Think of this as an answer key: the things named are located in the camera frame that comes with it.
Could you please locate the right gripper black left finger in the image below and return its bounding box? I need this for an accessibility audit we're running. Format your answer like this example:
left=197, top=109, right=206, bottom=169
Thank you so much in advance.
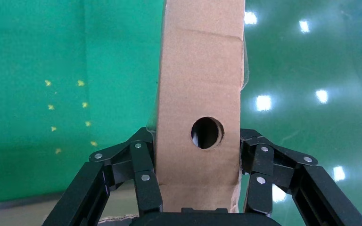
left=42, top=127, right=164, bottom=226

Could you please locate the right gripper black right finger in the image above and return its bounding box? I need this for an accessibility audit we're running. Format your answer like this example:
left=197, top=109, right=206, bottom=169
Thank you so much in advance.
left=239, top=128, right=362, bottom=226

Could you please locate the small cardboard box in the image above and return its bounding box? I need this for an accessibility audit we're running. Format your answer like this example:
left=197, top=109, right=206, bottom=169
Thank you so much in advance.
left=146, top=0, right=250, bottom=214

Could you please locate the large green table cloth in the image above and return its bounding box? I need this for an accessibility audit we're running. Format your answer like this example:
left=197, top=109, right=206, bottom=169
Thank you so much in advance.
left=0, top=0, right=165, bottom=206

